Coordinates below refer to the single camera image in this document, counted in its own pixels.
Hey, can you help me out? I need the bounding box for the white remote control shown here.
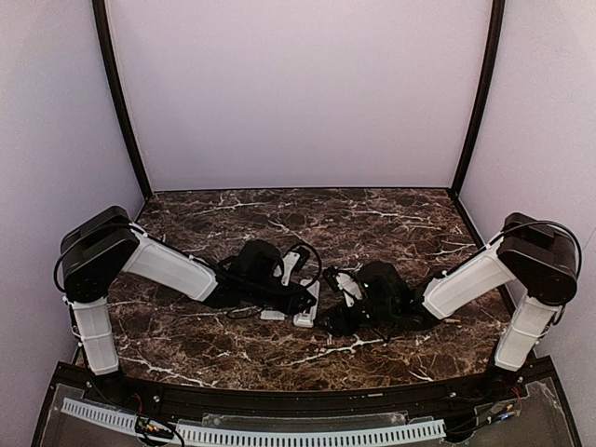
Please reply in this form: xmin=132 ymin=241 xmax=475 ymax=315
xmin=292 ymin=280 xmax=320 ymax=329

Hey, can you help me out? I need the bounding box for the white battery cover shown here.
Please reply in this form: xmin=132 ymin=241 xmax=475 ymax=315
xmin=260 ymin=310 xmax=286 ymax=321

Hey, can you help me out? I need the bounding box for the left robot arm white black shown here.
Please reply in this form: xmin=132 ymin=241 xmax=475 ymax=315
xmin=53 ymin=206 xmax=322 ymax=376

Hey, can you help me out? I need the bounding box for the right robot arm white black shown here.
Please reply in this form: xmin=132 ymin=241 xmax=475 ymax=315
xmin=316 ymin=212 xmax=583 ymax=372

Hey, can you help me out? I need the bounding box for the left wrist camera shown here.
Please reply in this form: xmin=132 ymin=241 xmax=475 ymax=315
xmin=273 ymin=246 xmax=310 ymax=286

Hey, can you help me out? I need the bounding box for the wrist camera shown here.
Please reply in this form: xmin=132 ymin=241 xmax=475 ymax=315
xmin=273 ymin=246 xmax=310 ymax=286
xmin=322 ymin=266 xmax=362 ymax=307

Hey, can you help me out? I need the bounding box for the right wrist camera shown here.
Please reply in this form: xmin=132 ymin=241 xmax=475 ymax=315
xmin=322 ymin=266 xmax=362 ymax=307

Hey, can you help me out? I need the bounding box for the white slotted cable duct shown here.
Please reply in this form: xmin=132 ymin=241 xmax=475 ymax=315
xmin=61 ymin=398 xmax=446 ymax=446

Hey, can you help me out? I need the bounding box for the black front rail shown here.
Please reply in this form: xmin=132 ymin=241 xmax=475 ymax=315
xmin=55 ymin=362 xmax=550 ymax=423

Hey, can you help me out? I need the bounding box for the left black frame post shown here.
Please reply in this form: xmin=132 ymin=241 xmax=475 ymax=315
xmin=91 ymin=0 xmax=153 ymax=200

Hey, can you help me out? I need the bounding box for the black frame post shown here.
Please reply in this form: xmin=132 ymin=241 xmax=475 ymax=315
xmin=451 ymin=0 xmax=506 ymax=196
xmin=91 ymin=0 xmax=153 ymax=200

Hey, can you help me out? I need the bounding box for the right black frame post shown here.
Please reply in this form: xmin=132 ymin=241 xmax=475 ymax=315
xmin=451 ymin=0 xmax=506 ymax=196

